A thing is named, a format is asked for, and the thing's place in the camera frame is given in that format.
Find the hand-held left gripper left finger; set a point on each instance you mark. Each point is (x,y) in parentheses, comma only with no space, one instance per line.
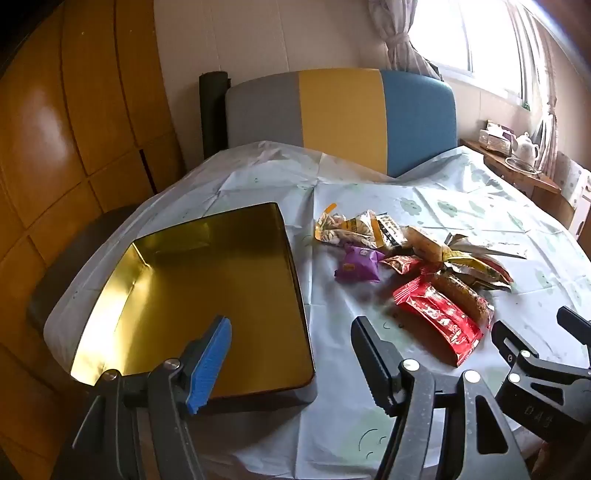
(212,364)

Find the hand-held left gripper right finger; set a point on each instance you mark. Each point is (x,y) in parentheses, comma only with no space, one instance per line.
(383,364)

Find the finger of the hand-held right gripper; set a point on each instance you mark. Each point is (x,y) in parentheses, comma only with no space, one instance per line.
(510,344)
(575,325)

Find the red and white packet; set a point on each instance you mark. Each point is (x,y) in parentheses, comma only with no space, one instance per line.
(434,318)

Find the gold metal tin box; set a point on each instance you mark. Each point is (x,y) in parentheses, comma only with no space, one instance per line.
(207,286)

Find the purple snack packet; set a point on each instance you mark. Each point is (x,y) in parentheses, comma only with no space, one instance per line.
(358,263)

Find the beige pastry packet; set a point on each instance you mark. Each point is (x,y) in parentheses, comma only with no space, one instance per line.
(425,242)

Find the sesame stick packet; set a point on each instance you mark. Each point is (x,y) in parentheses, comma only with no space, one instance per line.
(466,295)

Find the green-ended cracker packet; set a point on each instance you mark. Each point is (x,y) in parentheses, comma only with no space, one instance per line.
(471,273)

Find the long white packet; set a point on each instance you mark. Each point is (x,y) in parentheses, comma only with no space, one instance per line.
(489,250)

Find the red patterned snack packet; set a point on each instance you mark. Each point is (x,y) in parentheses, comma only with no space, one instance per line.
(405,264)

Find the black and yellow packet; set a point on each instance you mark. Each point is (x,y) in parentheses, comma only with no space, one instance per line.
(390,230)

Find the yellow nut packet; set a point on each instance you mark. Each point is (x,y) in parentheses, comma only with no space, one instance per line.
(362,226)

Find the pale patterned chair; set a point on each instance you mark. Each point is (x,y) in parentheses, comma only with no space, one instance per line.
(575,184)

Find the orange-topped seed packet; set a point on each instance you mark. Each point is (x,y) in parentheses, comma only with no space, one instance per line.
(330,222)

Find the wooden side table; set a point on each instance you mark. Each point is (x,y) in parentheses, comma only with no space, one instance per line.
(517,179)

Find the glass tray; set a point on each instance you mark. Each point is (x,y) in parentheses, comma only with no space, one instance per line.
(519,164)

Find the white teapot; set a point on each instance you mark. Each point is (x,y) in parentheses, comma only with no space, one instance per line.
(525,147)

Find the pale floral curtain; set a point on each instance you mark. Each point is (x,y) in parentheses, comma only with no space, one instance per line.
(549,134)
(401,41)

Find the patterned tissue box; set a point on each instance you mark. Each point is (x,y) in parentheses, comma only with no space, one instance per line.
(496,138)

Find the grey yellow blue chair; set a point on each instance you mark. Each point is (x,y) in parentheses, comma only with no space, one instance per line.
(341,110)

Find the wooden wardrobe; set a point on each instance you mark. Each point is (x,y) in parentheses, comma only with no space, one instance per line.
(69,92)

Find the bright window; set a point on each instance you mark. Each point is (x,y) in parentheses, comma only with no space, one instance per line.
(466,37)

